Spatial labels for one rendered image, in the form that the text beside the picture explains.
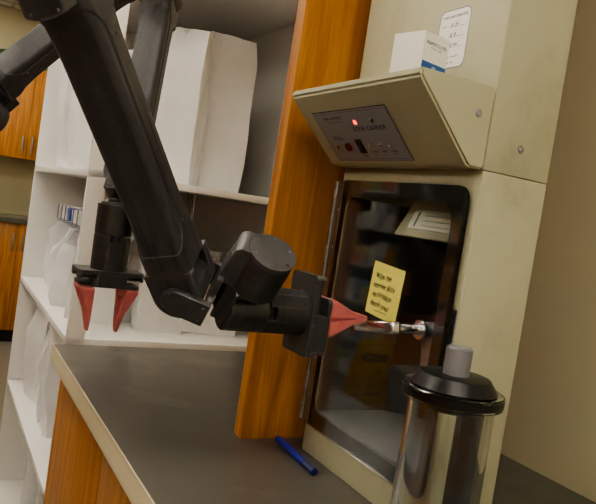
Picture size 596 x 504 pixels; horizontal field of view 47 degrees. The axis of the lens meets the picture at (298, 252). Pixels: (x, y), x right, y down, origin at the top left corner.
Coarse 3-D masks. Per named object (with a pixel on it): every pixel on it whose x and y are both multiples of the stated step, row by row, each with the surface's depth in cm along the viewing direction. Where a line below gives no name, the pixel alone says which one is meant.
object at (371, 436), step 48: (384, 192) 98; (432, 192) 89; (336, 240) 109; (384, 240) 97; (432, 240) 88; (336, 288) 107; (432, 288) 87; (336, 336) 105; (384, 336) 94; (432, 336) 86; (336, 384) 104; (384, 384) 93; (336, 432) 102; (384, 432) 92
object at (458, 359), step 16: (448, 352) 72; (464, 352) 71; (432, 368) 74; (448, 368) 72; (464, 368) 71; (416, 384) 71; (432, 384) 70; (448, 384) 69; (464, 384) 69; (480, 384) 69
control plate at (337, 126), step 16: (320, 112) 101; (336, 112) 97; (352, 112) 94; (368, 112) 90; (384, 112) 88; (320, 128) 104; (336, 128) 100; (352, 128) 97; (368, 128) 93; (384, 128) 90; (352, 144) 100; (368, 144) 96; (384, 144) 93; (400, 144) 90; (352, 160) 103; (368, 160) 99; (384, 160) 96; (400, 160) 92
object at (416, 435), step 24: (408, 384) 71; (408, 408) 72; (432, 408) 69; (408, 432) 71; (432, 432) 69; (456, 432) 68; (480, 432) 69; (408, 456) 71; (432, 456) 69; (456, 456) 68; (480, 456) 69; (408, 480) 70; (432, 480) 69; (456, 480) 68; (480, 480) 70
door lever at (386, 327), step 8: (368, 320) 90; (416, 320) 88; (360, 328) 91; (368, 328) 89; (376, 328) 88; (384, 328) 86; (392, 328) 85; (400, 328) 85; (408, 328) 86; (416, 328) 87; (424, 328) 87; (416, 336) 88
